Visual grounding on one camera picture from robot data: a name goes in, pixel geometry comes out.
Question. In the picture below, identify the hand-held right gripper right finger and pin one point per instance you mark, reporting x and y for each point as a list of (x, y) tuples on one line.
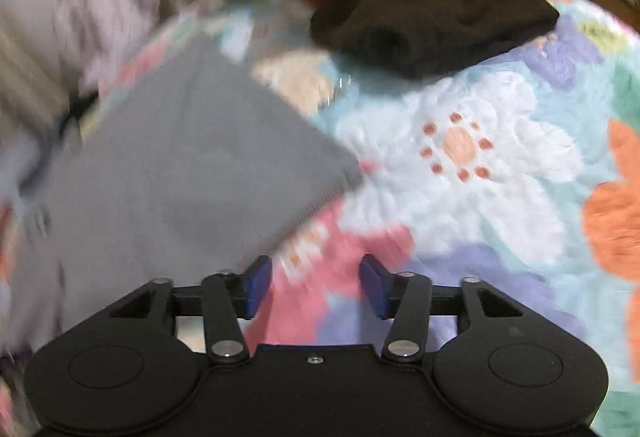
[(372, 287)]

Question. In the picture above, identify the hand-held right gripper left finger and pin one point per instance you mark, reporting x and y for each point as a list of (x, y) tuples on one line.
[(260, 284)]

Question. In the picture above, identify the grey sweater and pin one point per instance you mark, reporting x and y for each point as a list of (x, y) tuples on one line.
[(175, 157)]

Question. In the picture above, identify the floral blanket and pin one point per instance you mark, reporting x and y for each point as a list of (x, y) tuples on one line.
[(475, 197)]

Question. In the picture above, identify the dark brown folded garment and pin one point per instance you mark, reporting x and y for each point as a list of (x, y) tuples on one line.
[(440, 7)]

